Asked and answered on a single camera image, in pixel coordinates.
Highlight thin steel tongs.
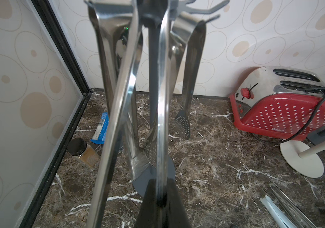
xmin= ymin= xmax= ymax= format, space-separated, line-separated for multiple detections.
xmin=87 ymin=1 xmax=171 ymax=228

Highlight blue small package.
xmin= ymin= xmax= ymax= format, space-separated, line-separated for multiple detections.
xmin=90 ymin=112 xmax=109 ymax=144

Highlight small steel tongs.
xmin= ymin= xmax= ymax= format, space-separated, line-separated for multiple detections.
xmin=260 ymin=181 xmax=316 ymax=228

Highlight red white toaster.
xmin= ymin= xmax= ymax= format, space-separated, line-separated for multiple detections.
xmin=229 ymin=66 xmax=325 ymax=141

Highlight toaster black cord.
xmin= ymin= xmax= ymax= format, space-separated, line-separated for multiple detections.
xmin=250 ymin=86 xmax=325 ymax=143

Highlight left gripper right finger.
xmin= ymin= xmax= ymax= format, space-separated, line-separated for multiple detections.
xmin=165 ymin=179 xmax=192 ymax=228

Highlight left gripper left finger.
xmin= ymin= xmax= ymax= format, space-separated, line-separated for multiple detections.
xmin=134 ymin=179 xmax=156 ymax=228

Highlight white utensil rack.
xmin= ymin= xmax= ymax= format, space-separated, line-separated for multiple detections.
xmin=280 ymin=140 xmax=325 ymax=178

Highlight brown spice jar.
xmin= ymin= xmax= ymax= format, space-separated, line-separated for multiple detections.
xmin=67 ymin=138 xmax=100 ymax=168

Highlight dark grey utensil rack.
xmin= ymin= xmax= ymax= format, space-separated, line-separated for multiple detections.
xmin=133 ymin=1 xmax=229 ymax=196

